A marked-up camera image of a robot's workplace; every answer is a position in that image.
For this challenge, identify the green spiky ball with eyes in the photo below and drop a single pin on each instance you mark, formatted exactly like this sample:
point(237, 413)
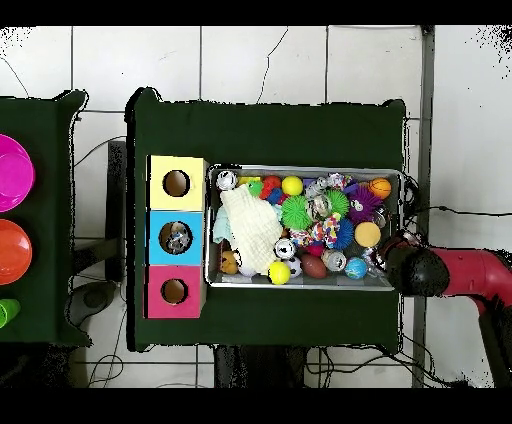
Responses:
point(296, 213)

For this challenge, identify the small globe ball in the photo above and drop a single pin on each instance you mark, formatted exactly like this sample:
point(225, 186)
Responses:
point(356, 268)

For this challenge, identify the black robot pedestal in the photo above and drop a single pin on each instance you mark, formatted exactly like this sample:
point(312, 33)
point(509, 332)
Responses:
point(264, 368)

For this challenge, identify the clear mesh bin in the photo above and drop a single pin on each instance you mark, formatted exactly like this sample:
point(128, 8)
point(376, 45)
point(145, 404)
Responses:
point(216, 280)

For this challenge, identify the orange plate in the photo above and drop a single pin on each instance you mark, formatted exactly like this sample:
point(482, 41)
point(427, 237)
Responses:
point(12, 252)

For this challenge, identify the purple spiky ball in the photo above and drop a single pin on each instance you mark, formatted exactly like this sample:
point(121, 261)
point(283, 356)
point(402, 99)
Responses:
point(364, 204)

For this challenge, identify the cream knitted cloth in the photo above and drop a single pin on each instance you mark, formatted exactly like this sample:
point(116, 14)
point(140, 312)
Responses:
point(251, 228)

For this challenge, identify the yellow ball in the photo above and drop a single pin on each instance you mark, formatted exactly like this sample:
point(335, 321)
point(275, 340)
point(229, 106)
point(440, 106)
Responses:
point(279, 273)
point(292, 186)

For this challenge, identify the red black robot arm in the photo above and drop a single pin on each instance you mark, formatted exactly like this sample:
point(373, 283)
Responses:
point(472, 272)

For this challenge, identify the wooden box with three holes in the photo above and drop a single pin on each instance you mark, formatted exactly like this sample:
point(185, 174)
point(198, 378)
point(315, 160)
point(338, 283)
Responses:
point(192, 224)

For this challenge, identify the brown toy football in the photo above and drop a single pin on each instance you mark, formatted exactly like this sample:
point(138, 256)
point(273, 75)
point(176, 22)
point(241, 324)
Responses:
point(314, 266)

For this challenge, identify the plain green spiky ball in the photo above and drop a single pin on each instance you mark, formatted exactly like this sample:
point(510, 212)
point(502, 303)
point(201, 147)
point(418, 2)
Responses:
point(338, 202)

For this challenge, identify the wooden toy burger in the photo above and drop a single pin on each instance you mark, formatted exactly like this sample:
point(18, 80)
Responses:
point(367, 234)

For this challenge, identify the red silver soda can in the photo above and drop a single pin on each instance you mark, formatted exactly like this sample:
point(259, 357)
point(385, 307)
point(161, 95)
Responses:
point(227, 179)

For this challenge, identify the pink plate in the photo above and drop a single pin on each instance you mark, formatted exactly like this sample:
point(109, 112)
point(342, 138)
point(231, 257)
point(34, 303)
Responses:
point(12, 172)

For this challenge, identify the green cup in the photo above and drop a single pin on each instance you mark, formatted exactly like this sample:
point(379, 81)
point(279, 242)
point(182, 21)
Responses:
point(6, 312)

